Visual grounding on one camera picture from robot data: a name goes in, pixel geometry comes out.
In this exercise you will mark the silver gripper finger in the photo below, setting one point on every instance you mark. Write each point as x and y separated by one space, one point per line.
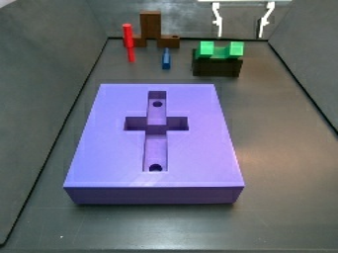
217 21
263 21

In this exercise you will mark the green U-shaped block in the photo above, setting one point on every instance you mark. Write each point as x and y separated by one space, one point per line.
208 50

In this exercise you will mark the black angle fixture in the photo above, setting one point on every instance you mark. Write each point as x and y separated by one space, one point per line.
215 67

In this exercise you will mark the purple board with cross slot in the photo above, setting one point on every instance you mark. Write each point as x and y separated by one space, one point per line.
155 147

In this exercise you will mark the brown T-shaped block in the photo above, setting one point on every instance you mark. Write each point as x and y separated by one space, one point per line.
151 31

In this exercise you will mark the blue peg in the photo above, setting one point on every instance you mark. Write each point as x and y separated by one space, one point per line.
165 58

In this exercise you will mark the red peg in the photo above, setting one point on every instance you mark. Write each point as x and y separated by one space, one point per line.
128 41

